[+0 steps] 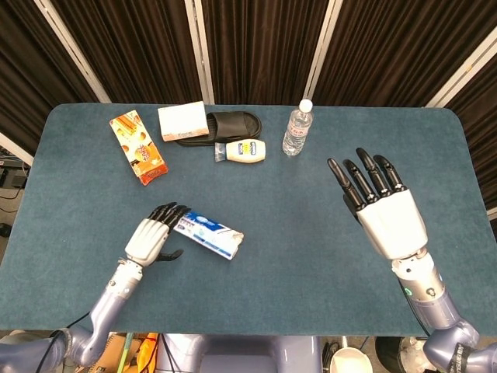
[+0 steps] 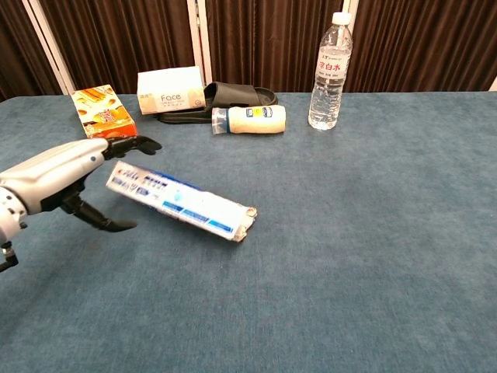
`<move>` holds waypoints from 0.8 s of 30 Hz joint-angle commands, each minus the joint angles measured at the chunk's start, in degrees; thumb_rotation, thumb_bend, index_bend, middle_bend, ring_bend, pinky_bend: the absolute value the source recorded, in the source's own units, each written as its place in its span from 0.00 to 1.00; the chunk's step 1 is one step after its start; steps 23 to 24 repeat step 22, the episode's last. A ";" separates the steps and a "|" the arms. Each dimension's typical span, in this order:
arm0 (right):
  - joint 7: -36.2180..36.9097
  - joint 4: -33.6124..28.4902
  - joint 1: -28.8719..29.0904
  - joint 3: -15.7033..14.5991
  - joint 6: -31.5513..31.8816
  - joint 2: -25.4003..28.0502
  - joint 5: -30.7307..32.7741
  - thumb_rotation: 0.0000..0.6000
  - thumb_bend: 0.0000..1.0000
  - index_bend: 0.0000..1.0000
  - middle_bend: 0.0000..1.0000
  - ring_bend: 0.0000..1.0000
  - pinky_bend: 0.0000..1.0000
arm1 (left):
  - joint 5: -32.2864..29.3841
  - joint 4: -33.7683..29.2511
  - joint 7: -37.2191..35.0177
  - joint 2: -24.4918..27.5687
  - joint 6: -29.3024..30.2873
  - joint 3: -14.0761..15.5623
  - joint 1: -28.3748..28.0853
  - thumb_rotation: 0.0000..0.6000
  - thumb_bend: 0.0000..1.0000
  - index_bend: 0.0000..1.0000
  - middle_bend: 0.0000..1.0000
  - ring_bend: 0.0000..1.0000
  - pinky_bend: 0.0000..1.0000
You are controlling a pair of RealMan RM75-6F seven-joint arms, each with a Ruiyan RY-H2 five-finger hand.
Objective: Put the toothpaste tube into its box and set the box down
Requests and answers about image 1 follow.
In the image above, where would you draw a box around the dark brown pleated curtain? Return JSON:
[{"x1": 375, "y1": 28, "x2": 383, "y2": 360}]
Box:
[{"x1": 0, "y1": 0, "x2": 497, "y2": 213}]

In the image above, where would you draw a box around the grey cloth bundle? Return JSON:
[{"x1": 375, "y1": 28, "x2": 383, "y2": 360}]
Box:
[{"x1": 0, "y1": 329, "x2": 54, "y2": 347}]

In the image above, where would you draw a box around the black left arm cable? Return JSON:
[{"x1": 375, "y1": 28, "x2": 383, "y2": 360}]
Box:
[{"x1": 38, "y1": 312, "x2": 93, "y2": 373}]

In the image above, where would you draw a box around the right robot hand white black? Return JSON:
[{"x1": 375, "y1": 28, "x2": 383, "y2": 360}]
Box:
[{"x1": 327, "y1": 147, "x2": 429, "y2": 260}]

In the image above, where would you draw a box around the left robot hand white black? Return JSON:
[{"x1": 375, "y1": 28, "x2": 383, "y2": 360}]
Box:
[{"x1": 123, "y1": 201, "x2": 191, "y2": 268}]

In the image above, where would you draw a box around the black rubber slipper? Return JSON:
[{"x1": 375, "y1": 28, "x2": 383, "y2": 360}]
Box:
[{"x1": 175, "y1": 111, "x2": 263, "y2": 148}]

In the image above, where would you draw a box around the black waste bin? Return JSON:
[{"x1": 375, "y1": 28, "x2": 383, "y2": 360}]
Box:
[{"x1": 374, "y1": 336, "x2": 432, "y2": 373}]

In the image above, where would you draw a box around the blue white toothpaste box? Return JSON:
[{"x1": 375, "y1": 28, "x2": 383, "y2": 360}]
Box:
[{"x1": 172, "y1": 209, "x2": 245, "y2": 262}]

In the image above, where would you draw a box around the lavender robot torso base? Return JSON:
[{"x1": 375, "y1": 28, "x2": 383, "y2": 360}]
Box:
[{"x1": 155, "y1": 333, "x2": 323, "y2": 373}]

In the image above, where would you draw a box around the white cardboard box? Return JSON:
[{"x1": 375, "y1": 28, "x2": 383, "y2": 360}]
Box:
[{"x1": 157, "y1": 100, "x2": 210, "y2": 143}]

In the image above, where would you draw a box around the white partition frame post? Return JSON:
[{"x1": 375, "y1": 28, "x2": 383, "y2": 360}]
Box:
[
  {"x1": 301, "y1": 0, "x2": 342, "y2": 101},
  {"x1": 184, "y1": 0, "x2": 215, "y2": 105},
  {"x1": 0, "y1": 131, "x2": 35, "y2": 166},
  {"x1": 425, "y1": 29, "x2": 497, "y2": 109},
  {"x1": 33, "y1": 0, "x2": 113, "y2": 104}
]

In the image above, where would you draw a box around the orange snack packet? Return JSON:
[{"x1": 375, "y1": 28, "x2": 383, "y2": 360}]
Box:
[{"x1": 109, "y1": 110, "x2": 170, "y2": 187}]

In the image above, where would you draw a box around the white squeeze bottle clear cap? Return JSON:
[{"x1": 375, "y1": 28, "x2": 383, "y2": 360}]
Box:
[{"x1": 214, "y1": 139, "x2": 268, "y2": 164}]

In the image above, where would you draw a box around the white round bowl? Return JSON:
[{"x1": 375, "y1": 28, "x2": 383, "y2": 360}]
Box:
[{"x1": 329, "y1": 347, "x2": 374, "y2": 373}]

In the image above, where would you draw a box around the blue felt table cover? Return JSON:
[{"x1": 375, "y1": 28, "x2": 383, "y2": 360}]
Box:
[{"x1": 0, "y1": 102, "x2": 489, "y2": 338}]

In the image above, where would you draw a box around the brown cardboard notebook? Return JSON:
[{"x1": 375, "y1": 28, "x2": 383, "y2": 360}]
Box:
[{"x1": 95, "y1": 332, "x2": 133, "y2": 373}]

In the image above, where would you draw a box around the green stick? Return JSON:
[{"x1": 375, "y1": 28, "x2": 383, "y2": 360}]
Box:
[{"x1": 116, "y1": 333, "x2": 135, "y2": 373}]

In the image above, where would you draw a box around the clear plastic water bottle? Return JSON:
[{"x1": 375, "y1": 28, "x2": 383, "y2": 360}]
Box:
[{"x1": 282, "y1": 98, "x2": 314, "y2": 157}]

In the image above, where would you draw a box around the yellow plastic bag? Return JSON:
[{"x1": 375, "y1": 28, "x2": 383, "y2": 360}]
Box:
[{"x1": 134, "y1": 333, "x2": 161, "y2": 373}]

